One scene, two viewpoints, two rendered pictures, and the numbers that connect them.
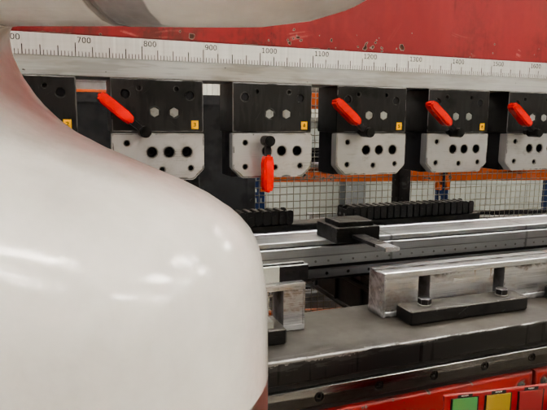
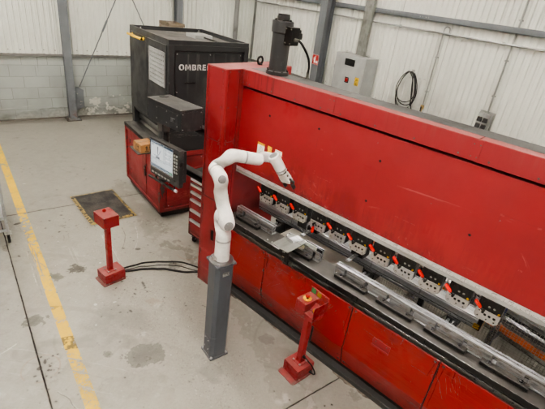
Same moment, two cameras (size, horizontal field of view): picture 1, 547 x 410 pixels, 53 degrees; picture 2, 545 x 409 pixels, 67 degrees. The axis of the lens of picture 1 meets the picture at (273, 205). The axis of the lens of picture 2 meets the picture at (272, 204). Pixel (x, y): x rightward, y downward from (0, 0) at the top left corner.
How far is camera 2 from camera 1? 3.06 m
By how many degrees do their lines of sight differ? 59
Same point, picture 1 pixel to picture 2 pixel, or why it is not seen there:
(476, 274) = (359, 279)
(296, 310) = (317, 258)
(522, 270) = (373, 287)
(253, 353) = (223, 240)
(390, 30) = (345, 213)
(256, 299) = (224, 238)
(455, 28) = (362, 220)
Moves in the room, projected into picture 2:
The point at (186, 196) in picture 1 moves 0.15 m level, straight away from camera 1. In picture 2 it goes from (224, 234) to (241, 230)
